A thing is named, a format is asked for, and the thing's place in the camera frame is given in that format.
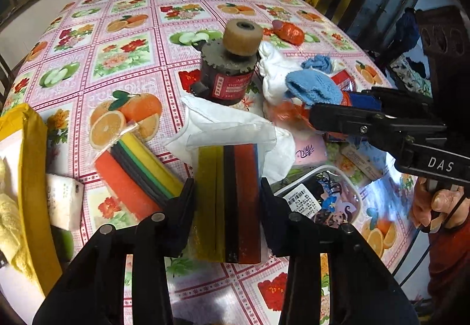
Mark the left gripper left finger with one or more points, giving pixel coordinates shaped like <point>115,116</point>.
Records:
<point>91,290</point>

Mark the pink tissue pack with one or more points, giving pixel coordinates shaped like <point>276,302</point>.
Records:
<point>310,150</point>

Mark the cartoon clear pouch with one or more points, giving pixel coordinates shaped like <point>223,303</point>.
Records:
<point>325,195</point>

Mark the red plastic bag ball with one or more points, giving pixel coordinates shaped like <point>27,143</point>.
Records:
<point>288,32</point>

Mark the person right hand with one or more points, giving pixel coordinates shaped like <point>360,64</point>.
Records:
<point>442,202</point>

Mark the red label wet wipes pack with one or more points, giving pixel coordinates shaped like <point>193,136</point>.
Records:
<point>344,80</point>

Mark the motor with rubber roller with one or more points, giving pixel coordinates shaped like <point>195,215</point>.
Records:
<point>227,64</point>

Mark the white plastic bag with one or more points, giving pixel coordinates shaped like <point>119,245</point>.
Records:
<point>208,123</point>

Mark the white cloth sock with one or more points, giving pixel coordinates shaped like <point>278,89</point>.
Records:
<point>273,68</point>

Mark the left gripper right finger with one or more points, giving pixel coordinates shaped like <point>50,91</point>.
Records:
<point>362,289</point>

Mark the dark multicolour sponge pack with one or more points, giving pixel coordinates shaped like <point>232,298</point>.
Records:
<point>226,225</point>

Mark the floral fruit tablecloth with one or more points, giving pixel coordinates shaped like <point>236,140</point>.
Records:
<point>97,47</point>

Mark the yellow towel cloth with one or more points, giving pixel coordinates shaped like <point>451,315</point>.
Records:
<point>13,244</point>

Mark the yellow cardboard tray box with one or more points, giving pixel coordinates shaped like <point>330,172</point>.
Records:
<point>26,123</point>

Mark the white sponge block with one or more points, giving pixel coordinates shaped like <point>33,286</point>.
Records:
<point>64,199</point>

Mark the blue fuzzy cloth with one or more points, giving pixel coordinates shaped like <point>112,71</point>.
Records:
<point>312,84</point>

